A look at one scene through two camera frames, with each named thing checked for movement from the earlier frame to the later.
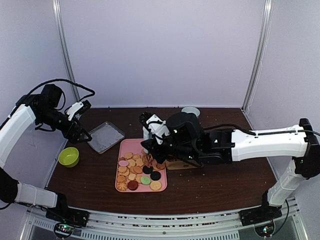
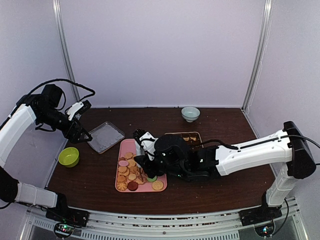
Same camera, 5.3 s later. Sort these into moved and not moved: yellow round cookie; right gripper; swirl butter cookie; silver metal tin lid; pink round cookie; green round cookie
Moved: green round cookie; right gripper
Not moved: yellow round cookie; pink round cookie; swirl butter cookie; silver metal tin lid
